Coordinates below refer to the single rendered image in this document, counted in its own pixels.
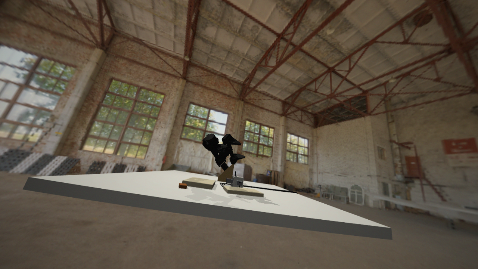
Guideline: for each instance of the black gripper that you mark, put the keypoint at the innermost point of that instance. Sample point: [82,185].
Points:
[228,140]

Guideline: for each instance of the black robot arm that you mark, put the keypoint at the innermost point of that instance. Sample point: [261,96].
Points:
[210,142]

